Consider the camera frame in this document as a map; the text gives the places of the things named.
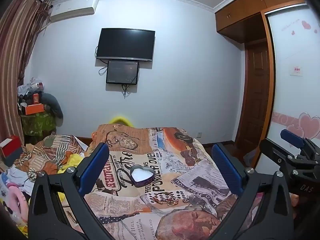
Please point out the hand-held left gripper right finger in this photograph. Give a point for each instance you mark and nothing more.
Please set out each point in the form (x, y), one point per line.
(226, 167)

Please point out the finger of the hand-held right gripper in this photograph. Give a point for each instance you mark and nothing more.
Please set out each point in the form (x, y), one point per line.
(275, 150)
(292, 138)

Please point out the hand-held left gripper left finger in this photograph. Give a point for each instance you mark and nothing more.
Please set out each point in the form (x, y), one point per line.
(95, 167)

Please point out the purple heart-shaped tin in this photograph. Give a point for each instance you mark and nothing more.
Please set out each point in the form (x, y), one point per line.
(141, 176)

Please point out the person's right hand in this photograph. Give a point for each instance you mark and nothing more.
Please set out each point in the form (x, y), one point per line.
(294, 200)

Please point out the yellow cloth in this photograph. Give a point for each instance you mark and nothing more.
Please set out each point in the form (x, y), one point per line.
(71, 162)

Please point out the striped orange blanket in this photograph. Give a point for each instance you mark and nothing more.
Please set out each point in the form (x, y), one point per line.
(52, 152)

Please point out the yellow round object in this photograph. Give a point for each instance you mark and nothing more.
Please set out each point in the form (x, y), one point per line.
(122, 120)

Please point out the newspaper print blanket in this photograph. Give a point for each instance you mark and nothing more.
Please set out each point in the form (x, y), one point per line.
(155, 220)

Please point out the pink plush item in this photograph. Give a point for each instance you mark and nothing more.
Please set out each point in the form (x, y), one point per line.
(18, 200)

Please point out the orange box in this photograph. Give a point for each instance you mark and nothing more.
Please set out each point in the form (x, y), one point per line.
(35, 109)

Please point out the small red box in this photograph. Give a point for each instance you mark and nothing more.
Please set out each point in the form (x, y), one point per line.
(36, 98)

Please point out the small black monitor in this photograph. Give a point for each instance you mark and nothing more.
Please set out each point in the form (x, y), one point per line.
(122, 72)

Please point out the pile of plush toys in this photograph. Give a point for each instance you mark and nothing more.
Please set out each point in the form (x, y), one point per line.
(31, 87)

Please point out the striped brown curtain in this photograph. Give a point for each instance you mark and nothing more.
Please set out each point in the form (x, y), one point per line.
(15, 67)

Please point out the wooden overhead cabinet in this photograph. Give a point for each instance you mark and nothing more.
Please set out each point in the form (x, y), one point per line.
(250, 12)

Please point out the white air conditioner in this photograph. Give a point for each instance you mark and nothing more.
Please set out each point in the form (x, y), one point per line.
(72, 8)

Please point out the white wall socket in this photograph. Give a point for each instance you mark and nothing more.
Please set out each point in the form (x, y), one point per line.
(200, 134)

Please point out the black wall television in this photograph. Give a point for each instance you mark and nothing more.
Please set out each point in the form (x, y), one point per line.
(125, 45)

